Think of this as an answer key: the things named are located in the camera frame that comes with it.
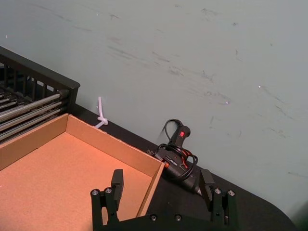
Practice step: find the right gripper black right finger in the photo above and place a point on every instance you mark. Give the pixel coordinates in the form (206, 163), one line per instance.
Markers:
(223, 207)

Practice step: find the shallow brown cardboard tray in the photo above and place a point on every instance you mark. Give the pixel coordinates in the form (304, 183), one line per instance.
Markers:
(60, 168)

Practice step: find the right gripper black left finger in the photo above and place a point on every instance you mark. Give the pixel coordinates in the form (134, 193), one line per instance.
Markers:
(106, 204)

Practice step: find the black rack with steel bars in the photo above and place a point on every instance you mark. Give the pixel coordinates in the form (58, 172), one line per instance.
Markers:
(48, 75)

